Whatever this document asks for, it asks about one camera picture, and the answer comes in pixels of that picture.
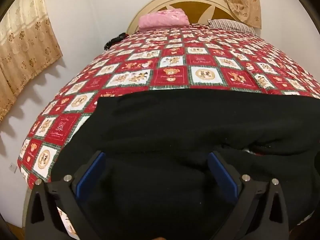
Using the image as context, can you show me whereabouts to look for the red printed bedspread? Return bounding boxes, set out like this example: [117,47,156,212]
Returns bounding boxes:
[17,25,320,239]

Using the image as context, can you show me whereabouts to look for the black pants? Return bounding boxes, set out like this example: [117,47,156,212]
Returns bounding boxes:
[46,86,320,240]

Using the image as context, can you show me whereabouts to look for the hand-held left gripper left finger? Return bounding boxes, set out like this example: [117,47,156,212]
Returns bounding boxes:
[24,151,106,240]

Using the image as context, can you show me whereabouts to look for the cream wooden headboard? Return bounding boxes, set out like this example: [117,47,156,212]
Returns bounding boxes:
[126,0,240,34]

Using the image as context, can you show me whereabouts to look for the dark object beside bed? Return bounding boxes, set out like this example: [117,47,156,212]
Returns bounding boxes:
[104,32,129,50]

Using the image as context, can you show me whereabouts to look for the striped pillow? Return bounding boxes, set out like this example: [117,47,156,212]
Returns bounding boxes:
[207,19,260,36]

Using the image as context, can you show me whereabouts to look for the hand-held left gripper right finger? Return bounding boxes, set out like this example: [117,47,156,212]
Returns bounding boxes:
[207,151,297,240]

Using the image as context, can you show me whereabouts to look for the cream bed frame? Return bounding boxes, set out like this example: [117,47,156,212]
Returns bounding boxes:
[21,185,34,233]

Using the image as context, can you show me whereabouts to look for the beige patterned curtain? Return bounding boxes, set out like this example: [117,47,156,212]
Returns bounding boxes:
[158,0,262,29]
[0,0,63,123]

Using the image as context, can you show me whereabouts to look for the pink folded blanket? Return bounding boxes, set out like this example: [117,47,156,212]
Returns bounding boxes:
[139,8,188,32]

